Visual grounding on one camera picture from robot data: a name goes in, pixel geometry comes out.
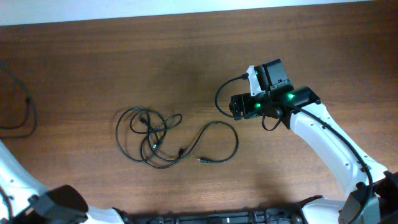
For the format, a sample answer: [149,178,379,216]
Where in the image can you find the black usb cables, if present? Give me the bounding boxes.
[115,107,239,169]

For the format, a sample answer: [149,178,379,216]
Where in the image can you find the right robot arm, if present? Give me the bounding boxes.
[229,59,397,223]

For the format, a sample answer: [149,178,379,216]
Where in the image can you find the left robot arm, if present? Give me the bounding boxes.
[1,144,124,224]

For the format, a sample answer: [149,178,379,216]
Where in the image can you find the right camera cable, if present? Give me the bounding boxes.
[215,73,374,224]

